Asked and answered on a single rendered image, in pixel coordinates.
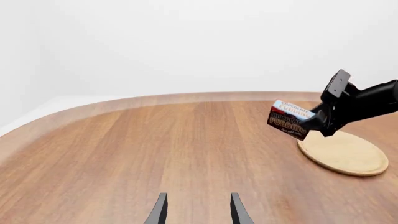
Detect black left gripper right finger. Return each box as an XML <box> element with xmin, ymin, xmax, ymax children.
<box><xmin>230</xmin><ymin>192</ymin><xmax>256</xmax><ymax>224</ymax></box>

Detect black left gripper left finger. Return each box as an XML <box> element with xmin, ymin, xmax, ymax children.
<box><xmin>144</xmin><ymin>192</ymin><xmax>169</xmax><ymax>224</ymax></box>

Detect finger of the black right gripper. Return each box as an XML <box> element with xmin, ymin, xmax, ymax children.
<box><xmin>300</xmin><ymin>109</ymin><xmax>330</xmax><ymax>133</ymax></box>

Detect round tan plate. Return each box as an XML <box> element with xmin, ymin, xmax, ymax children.
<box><xmin>297</xmin><ymin>129</ymin><xmax>390</xmax><ymax>177</ymax></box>

